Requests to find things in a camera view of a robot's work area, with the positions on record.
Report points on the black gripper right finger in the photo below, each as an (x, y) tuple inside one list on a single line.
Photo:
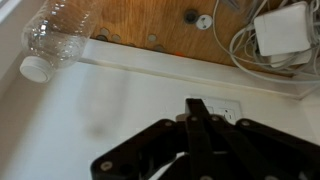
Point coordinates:
[(260, 150)]

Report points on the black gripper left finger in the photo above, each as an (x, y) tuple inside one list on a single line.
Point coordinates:
[(146, 146)]

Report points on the white wall switch plate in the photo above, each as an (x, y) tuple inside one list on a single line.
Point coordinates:
[(226, 111)]

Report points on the silver coin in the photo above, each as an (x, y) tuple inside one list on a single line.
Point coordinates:
[(104, 31), (116, 37), (159, 48), (152, 37)]

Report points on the white laptop power adapter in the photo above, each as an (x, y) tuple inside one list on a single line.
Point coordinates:
[(283, 28)]

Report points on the white round disc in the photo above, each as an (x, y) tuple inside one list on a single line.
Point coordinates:
[(204, 21)]

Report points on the clear plastic bottle white cap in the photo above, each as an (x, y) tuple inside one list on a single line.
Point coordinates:
[(56, 33)]

